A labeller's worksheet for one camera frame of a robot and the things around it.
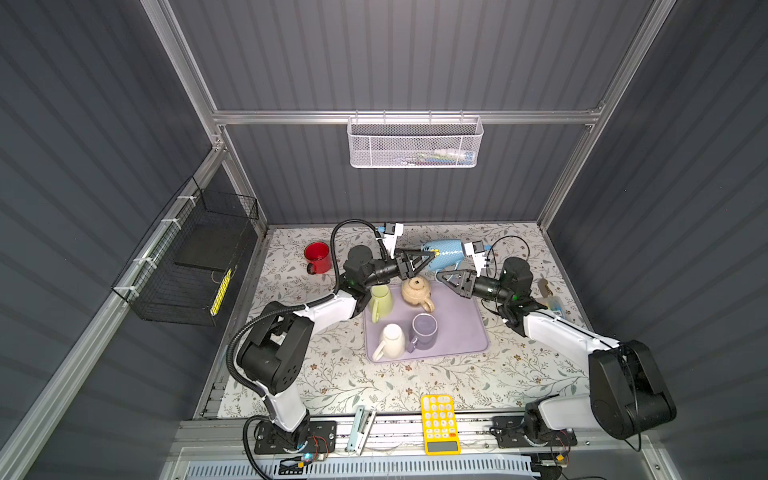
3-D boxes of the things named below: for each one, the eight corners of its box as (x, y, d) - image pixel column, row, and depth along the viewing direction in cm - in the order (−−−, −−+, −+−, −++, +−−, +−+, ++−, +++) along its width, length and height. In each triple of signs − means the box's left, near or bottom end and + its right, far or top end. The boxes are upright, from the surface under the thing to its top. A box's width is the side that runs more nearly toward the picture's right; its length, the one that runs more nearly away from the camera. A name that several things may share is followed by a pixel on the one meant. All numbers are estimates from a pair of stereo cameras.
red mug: (309, 281, 106) (304, 267, 100) (309, 256, 113) (304, 242, 107) (332, 278, 107) (329, 264, 101) (331, 254, 114) (327, 239, 108)
